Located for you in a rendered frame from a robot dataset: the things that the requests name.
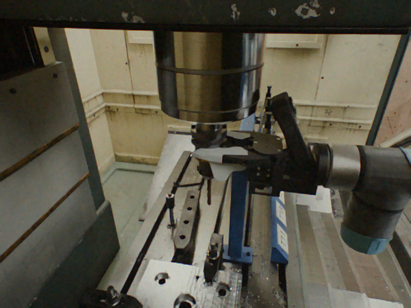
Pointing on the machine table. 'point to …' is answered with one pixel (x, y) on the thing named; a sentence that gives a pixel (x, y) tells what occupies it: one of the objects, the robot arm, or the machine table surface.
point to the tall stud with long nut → (170, 208)
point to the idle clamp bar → (191, 204)
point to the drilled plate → (167, 300)
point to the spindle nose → (208, 75)
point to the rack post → (237, 222)
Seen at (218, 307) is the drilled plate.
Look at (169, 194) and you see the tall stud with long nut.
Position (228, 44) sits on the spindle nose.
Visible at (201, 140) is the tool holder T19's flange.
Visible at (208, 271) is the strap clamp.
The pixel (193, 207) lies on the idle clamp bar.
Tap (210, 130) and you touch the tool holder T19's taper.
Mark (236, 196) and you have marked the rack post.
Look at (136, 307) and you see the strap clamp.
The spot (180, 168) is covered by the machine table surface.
